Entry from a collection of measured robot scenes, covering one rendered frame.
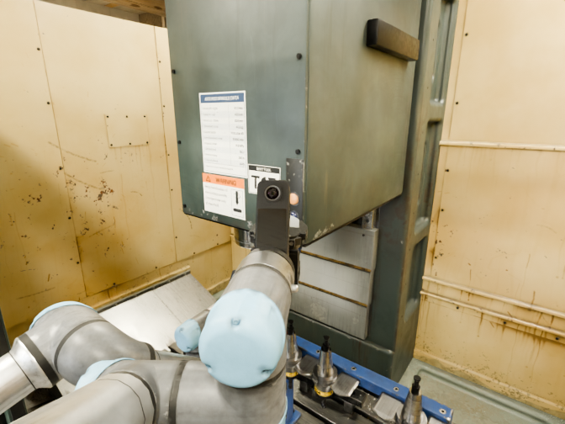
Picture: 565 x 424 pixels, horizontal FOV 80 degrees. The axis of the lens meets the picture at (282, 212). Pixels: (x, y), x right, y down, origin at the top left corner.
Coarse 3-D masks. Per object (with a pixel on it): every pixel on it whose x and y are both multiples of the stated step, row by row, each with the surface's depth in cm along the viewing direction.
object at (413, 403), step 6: (420, 390) 72; (408, 396) 72; (414, 396) 71; (420, 396) 71; (408, 402) 72; (414, 402) 71; (420, 402) 71; (402, 408) 75; (408, 408) 72; (414, 408) 71; (420, 408) 72; (402, 414) 74; (408, 414) 72; (414, 414) 72; (420, 414) 72; (408, 420) 72; (414, 420) 72; (420, 420) 72
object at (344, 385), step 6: (342, 372) 88; (342, 378) 86; (348, 378) 86; (354, 378) 86; (330, 384) 84; (336, 384) 84; (342, 384) 84; (348, 384) 84; (354, 384) 84; (336, 390) 82; (342, 390) 82; (348, 390) 82; (348, 396) 81
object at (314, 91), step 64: (192, 0) 80; (256, 0) 69; (320, 0) 65; (384, 0) 86; (192, 64) 85; (256, 64) 73; (320, 64) 68; (384, 64) 93; (192, 128) 90; (256, 128) 77; (320, 128) 73; (384, 128) 101; (192, 192) 97; (320, 192) 77; (384, 192) 110
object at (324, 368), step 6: (330, 348) 85; (324, 354) 84; (330, 354) 84; (324, 360) 84; (330, 360) 85; (318, 366) 86; (324, 366) 84; (330, 366) 85; (318, 372) 86; (324, 372) 85; (330, 372) 85
